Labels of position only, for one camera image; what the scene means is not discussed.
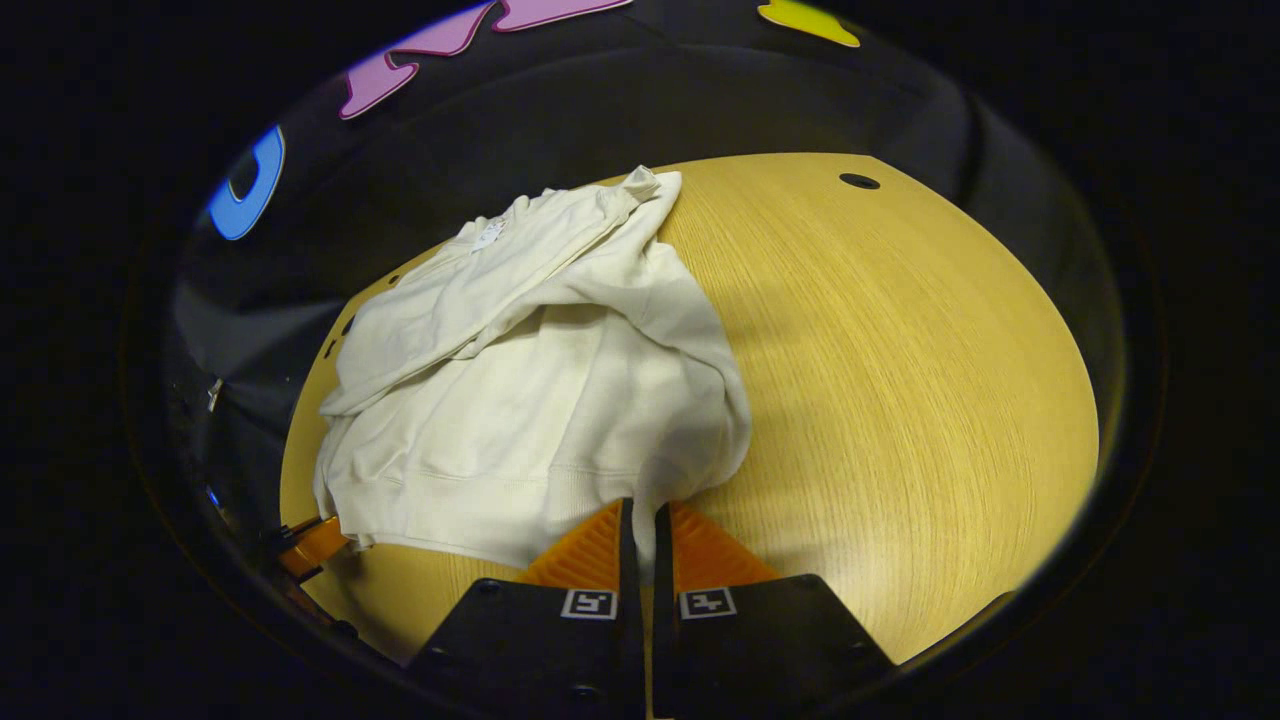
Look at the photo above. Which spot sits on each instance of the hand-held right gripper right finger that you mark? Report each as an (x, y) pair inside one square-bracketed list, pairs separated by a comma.
[(662, 560)]

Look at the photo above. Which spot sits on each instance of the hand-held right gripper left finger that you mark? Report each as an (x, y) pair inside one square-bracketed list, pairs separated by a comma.
[(627, 550)]

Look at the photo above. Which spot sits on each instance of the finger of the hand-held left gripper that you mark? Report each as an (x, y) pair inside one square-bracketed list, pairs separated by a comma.
[(315, 548)]

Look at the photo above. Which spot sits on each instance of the white sweatshirt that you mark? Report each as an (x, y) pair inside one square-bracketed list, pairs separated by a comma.
[(540, 400)]

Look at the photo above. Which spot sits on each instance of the black backdrop cloth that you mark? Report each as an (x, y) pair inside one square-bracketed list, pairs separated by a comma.
[(600, 100)]

